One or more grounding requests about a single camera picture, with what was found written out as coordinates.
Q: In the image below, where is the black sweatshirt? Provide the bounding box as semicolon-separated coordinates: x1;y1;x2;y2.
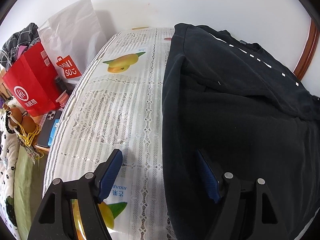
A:
162;23;319;239

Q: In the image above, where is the floral green blanket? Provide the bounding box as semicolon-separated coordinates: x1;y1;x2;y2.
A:
1;105;47;239

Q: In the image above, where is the dark smartphone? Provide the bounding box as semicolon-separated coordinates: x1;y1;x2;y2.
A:
37;110;62;148

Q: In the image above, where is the fruit print tablecloth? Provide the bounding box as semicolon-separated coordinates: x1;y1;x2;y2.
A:
43;28;175;239

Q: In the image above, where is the red paper bag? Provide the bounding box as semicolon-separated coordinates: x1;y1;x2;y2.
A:
3;42;62;116

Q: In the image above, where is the white Miniso paper bag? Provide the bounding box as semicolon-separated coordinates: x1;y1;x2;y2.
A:
37;0;107;85

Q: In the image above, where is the grey plaid cloth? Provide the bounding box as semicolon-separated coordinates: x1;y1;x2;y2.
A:
1;23;40;71

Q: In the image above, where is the yellow cord bundle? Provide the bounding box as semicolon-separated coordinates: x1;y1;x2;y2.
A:
15;123;42;147

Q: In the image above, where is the brown wooden door frame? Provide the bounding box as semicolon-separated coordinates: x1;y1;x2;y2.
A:
293;20;319;80

